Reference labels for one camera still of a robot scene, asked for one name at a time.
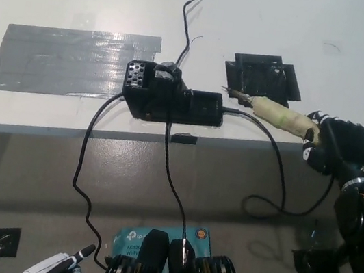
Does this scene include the long black power cable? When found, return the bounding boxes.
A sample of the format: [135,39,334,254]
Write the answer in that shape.
[59,88,137,270]

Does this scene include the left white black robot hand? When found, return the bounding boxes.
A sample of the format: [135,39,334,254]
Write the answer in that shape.
[20,233,99,273]

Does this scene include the tape-wrapped soldering iron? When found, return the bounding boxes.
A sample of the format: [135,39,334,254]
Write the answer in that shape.
[213,85,327,147]

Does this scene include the teal tp-link box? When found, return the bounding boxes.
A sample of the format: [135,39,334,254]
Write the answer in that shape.
[109,213,216,273]

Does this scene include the black tape patch on table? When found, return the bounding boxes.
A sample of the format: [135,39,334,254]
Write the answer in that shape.
[219,47,309,110]

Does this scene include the black cable with frayed end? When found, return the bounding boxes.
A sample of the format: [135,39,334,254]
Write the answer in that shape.
[146,0,227,246]

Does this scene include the black robot torso blocks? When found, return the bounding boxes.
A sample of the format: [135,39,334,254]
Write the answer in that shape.
[99,221,254,273]

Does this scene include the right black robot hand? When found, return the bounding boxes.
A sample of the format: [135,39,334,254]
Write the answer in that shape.
[297,109,364,183]

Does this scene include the black soldering station base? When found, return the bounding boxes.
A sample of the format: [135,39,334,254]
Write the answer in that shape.
[117,54,231,133]

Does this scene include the grey duct tape patch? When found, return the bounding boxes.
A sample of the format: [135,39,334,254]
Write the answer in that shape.
[0,12,164,117]

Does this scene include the small black tape strip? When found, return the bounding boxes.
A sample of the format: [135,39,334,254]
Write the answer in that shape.
[170,131,198,147]

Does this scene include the black soldering iron cable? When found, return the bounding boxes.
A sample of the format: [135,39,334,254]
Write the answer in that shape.
[207,106,343,230]

